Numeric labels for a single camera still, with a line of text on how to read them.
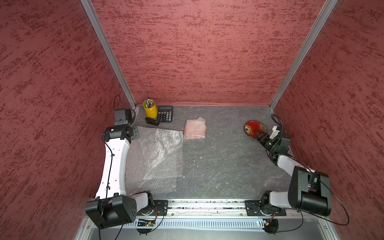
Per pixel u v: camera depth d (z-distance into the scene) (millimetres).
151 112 1076
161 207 695
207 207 758
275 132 815
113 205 367
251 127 1065
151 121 1093
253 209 734
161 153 897
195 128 1029
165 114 1131
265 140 810
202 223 709
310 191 430
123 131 494
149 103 1002
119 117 551
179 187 810
